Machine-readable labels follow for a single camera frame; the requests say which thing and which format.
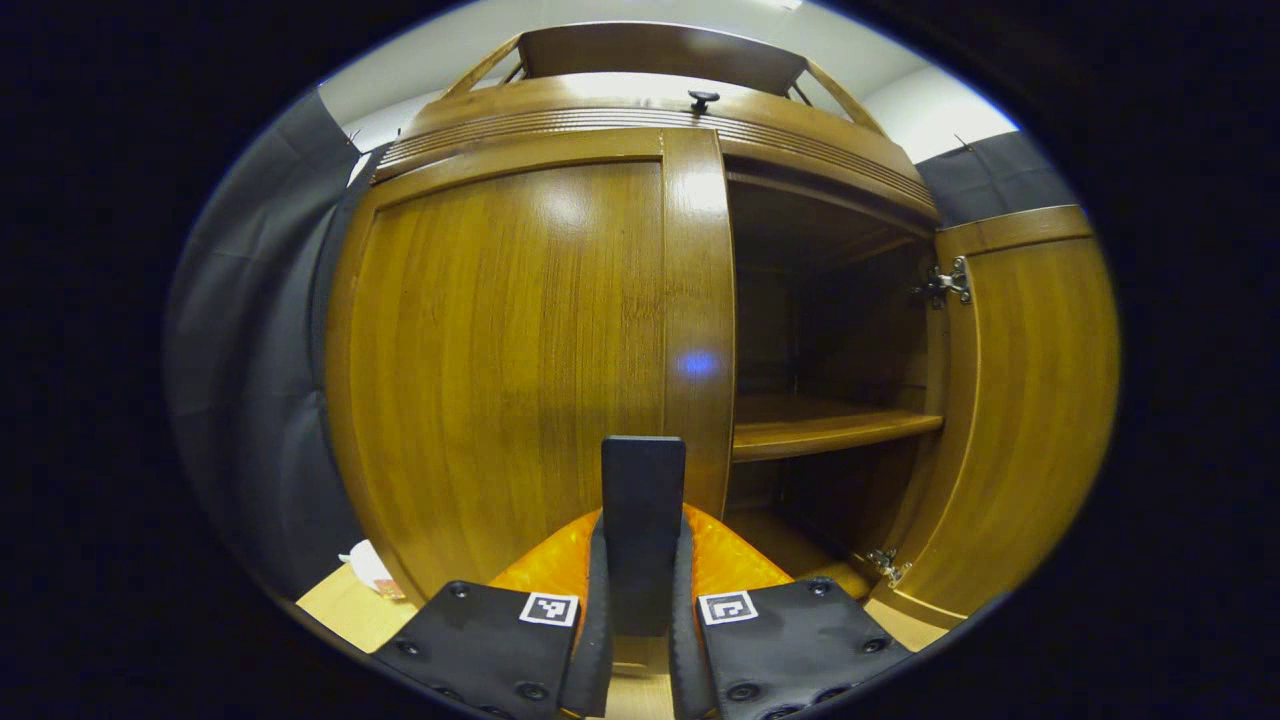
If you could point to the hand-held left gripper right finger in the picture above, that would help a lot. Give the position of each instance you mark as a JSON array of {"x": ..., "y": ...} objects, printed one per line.
[{"x": 685, "y": 660}]

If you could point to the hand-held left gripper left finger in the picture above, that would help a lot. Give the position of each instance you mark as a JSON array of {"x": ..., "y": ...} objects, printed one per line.
[{"x": 592, "y": 660}]

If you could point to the wooden shoe cabinet door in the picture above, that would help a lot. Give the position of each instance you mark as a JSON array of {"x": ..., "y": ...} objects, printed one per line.
[
  {"x": 500, "y": 350},
  {"x": 1030, "y": 400}
]

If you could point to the wooden double-door shoe cabinet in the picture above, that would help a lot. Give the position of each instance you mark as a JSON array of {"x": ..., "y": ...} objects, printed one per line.
[{"x": 660, "y": 55}]

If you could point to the silver door hinge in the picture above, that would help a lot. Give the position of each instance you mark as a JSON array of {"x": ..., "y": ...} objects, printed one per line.
[
  {"x": 888, "y": 565},
  {"x": 940, "y": 285}
]

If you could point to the wooden inner cabinet shelf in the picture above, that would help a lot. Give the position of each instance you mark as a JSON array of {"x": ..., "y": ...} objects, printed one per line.
[{"x": 820, "y": 430}]

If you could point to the wooden cabinet drawer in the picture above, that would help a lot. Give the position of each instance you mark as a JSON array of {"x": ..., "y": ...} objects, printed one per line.
[{"x": 800, "y": 140}]

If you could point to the black backdrop cloth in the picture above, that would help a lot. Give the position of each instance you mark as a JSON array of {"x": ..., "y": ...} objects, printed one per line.
[{"x": 240, "y": 350}]

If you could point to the black round drawer knob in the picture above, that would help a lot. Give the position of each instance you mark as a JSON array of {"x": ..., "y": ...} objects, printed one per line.
[{"x": 703, "y": 98}]

